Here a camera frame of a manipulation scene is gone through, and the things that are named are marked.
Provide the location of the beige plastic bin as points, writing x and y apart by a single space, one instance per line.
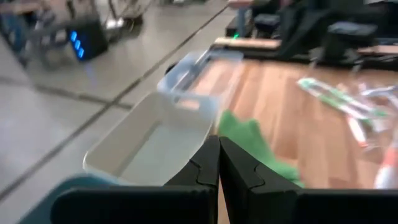
149 146

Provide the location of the black computer tower blue lights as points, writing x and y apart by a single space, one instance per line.
88 37

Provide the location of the green toothbrush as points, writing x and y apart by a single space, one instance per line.
335 98

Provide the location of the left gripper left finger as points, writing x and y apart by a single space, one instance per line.
140 205

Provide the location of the black round clamp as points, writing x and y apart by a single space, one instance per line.
169 67

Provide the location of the green cloth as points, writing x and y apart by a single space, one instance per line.
248 140

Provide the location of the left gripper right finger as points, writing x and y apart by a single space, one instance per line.
280 205

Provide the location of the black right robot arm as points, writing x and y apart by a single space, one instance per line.
298 31

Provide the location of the black box with green light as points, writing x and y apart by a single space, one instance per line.
231 31

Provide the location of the office chair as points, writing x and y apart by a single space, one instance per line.
115 23

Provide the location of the clear plastic bin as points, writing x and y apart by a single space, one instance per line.
199 81

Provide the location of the orange toothbrush in clear wrapper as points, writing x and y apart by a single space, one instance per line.
357 132
388 171

